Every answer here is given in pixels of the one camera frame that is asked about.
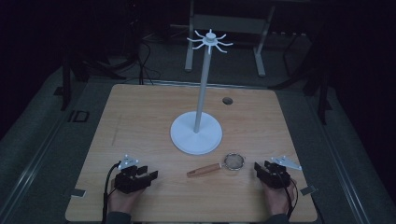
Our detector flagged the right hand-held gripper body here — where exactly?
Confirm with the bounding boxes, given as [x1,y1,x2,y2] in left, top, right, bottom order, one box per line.
[258,155,304,189]

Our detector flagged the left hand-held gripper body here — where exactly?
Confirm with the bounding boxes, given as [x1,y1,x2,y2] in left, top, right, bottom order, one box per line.
[113,154,151,195]

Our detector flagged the person's left hand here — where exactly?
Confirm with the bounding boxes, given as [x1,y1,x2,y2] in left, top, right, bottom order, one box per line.
[107,186,146,217]

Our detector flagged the person's right hand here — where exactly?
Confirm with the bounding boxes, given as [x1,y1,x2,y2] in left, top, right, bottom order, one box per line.
[261,177,297,217]

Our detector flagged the grey metal table clip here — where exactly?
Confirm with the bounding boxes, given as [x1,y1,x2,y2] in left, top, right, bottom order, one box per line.
[300,185,318,197]
[70,188,87,199]

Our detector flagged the white hook stand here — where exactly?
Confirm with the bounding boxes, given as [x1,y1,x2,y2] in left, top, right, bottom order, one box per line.
[169,28,234,156]

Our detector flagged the black metal stand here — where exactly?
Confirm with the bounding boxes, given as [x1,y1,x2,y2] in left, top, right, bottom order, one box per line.
[59,43,132,112]
[269,31,333,126]

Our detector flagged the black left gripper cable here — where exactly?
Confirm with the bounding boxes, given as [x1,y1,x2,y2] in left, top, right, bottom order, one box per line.
[101,161,122,224]

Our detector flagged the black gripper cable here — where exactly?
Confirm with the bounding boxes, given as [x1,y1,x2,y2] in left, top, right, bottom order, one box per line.
[101,161,122,224]
[278,172,300,221]

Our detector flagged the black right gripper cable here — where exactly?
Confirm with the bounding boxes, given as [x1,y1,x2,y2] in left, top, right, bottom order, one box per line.
[278,172,300,221]

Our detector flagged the wooden handled mesh strainer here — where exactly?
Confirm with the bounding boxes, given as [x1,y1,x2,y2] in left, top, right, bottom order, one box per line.
[186,152,247,179]

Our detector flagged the black floor cables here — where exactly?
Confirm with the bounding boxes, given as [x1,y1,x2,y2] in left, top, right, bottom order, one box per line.
[134,36,163,86]

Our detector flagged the grey metal table frame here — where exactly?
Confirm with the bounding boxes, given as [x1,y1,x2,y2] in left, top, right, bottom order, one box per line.
[184,0,277,78]

